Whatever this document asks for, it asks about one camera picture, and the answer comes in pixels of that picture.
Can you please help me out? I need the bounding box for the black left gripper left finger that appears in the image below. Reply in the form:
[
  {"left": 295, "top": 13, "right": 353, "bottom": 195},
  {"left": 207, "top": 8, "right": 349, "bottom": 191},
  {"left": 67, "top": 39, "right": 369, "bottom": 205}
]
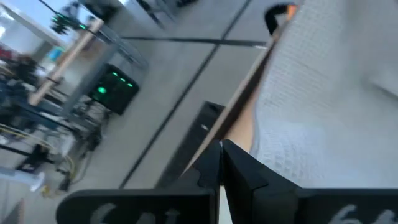
[{"left": 55, "top": 140, "right": 223, "bottom": 224}]

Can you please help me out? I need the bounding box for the black aluminium table frame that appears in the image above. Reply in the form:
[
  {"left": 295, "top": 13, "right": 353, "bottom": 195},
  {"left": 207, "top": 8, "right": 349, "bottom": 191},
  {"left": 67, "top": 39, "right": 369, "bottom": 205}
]
[{"left": 182, "top": 30, "right": 280, "bottom": 175}]

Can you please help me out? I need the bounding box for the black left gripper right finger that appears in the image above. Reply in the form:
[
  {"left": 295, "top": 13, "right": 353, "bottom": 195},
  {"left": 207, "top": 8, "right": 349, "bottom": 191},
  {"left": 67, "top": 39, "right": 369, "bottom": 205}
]
[{"left": 222, "top": 139, "right": 398, "bottom": 224}]

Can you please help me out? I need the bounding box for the wooden workbench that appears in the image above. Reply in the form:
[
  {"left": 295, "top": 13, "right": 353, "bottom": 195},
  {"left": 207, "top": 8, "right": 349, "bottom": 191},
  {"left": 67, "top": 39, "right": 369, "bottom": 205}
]
[{"left": 27, "top": 18, "right": 105, "bottom": 106}]

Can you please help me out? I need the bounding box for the black computer with green lights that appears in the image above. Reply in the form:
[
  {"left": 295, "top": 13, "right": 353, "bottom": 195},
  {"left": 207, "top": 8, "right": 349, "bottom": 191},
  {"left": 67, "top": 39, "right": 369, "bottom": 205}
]
[{"left": 88, "top": 63, "right": 140, "bottom": 116}]

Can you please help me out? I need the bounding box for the black arched bracket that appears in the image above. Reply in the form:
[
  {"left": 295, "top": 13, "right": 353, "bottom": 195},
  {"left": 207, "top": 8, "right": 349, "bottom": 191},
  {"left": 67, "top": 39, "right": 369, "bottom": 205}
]
[{"left": 264, "top": 2, "right": 298, "bottom": 35}]

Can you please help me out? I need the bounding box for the grey waffle-weave towel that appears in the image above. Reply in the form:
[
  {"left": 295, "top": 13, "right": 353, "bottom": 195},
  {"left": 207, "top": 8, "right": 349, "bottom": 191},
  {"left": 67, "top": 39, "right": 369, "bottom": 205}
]
[{"left": 248, "top": 0, "right": 398, "bottom": 189}]

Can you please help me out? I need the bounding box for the orange microfiber towel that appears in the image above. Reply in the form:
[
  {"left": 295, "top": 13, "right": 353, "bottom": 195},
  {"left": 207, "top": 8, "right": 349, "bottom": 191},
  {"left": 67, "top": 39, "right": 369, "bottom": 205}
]
[{"left": 285, "top": 2, "right": 299, "bottom": 21}]

